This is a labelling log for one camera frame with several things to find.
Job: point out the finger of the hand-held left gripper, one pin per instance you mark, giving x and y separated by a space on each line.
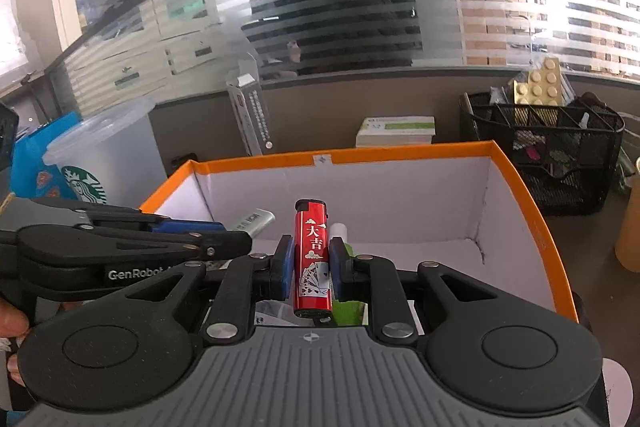
185 227
150 247

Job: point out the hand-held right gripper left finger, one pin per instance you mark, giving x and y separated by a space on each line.
285 268

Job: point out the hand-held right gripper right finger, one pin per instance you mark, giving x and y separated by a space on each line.
336 271

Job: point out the red printed lighter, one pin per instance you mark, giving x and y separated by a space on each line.
312 257

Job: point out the silver flash drive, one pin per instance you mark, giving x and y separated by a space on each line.
256 221

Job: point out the orange-rimmed white cardboard box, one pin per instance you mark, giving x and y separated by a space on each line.
400 207

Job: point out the person's left hand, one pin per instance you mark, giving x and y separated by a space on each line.
12 322

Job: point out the white lip balm tube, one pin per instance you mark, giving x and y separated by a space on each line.
338 231

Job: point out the blue printed bag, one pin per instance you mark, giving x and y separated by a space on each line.
35 162

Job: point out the frosted plastic tumbler green logo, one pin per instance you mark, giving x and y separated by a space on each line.
120 157

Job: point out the tall narrow product carton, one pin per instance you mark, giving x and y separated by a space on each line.
252 117

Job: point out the black mesh desk organizer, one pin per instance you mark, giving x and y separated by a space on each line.
550 187

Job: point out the gold foil blister pack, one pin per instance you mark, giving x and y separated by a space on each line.
530 107

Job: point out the yellow pill blister pack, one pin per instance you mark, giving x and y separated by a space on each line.
545 77

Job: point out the white round coaster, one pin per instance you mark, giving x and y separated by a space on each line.
617 389

